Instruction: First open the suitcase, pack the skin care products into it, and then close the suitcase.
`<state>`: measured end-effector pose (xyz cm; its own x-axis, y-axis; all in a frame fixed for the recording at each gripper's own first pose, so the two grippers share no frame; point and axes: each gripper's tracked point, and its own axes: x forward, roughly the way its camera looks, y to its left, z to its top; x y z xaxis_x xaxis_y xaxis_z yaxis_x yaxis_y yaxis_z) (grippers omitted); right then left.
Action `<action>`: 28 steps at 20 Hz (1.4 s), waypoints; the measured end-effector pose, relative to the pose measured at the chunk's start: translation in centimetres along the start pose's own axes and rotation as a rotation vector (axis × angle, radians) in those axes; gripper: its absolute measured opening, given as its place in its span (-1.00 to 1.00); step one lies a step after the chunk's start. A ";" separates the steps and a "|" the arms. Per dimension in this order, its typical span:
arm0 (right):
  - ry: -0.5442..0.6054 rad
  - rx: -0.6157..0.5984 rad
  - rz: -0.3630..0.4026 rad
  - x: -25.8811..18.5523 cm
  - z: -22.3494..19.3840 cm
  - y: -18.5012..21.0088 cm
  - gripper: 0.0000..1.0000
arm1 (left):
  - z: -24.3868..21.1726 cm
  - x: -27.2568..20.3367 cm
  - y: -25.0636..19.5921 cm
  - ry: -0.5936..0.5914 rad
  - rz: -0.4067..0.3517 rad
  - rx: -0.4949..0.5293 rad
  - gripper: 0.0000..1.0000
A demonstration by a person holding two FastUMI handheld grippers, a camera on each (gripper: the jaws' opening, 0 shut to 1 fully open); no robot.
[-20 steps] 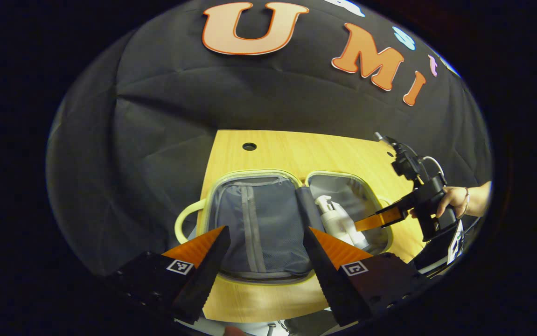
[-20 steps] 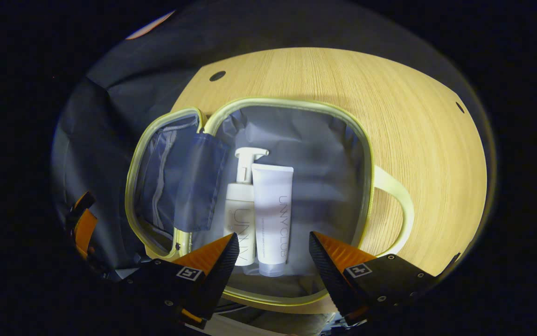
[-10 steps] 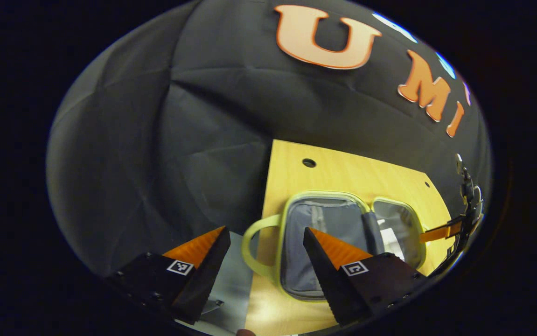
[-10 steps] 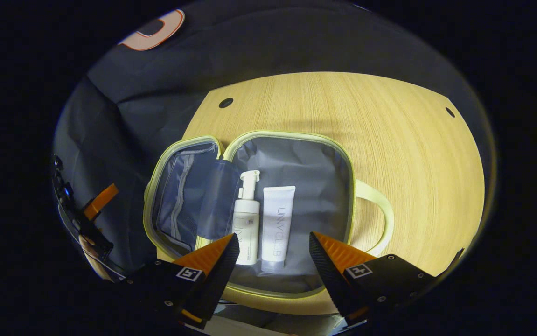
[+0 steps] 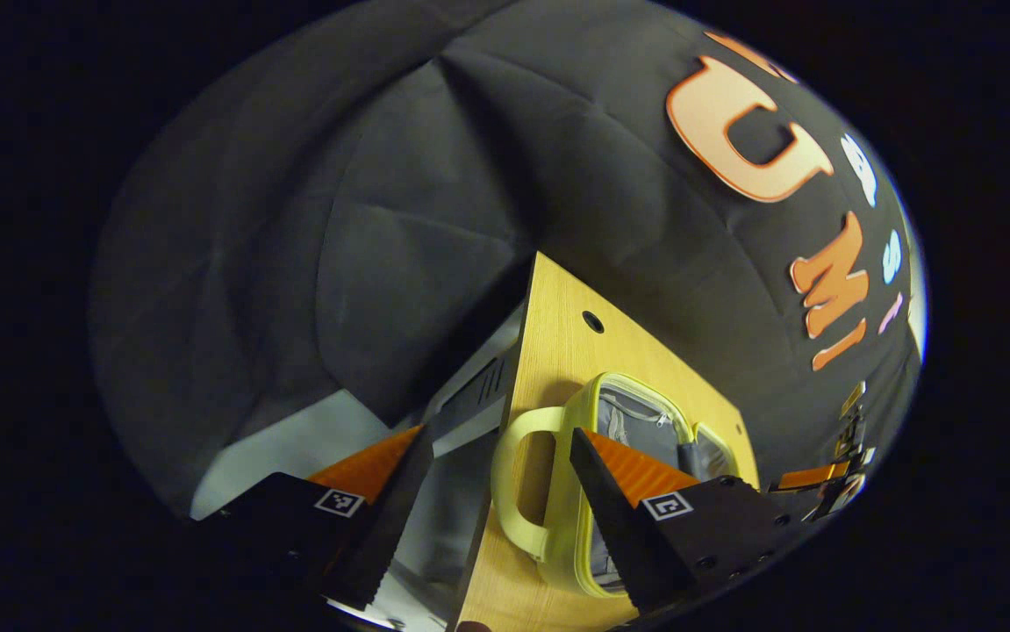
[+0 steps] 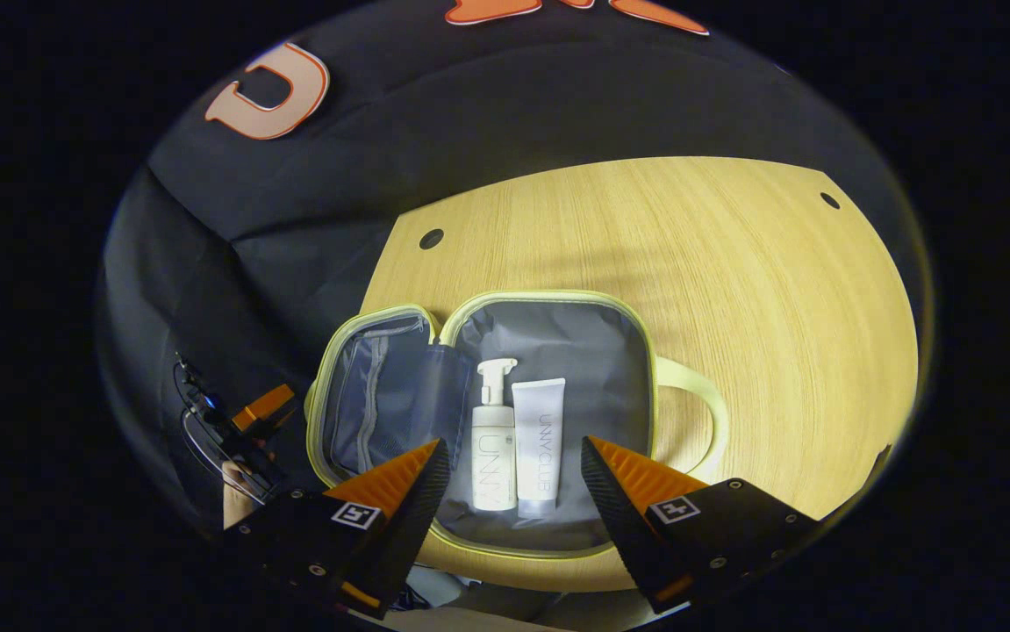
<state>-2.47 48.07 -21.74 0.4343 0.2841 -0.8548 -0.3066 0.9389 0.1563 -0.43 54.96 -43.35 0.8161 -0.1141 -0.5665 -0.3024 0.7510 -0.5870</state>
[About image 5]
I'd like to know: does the dark vented metal panel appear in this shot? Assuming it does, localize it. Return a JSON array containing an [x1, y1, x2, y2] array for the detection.
[[421, 329, 527, 457]]

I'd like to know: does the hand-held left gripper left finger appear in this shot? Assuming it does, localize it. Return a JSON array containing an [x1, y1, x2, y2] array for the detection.
[[197, 425, 435, 613]]

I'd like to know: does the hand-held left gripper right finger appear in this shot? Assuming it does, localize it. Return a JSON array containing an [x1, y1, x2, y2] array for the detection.
[[569, 429, 814, 617]]

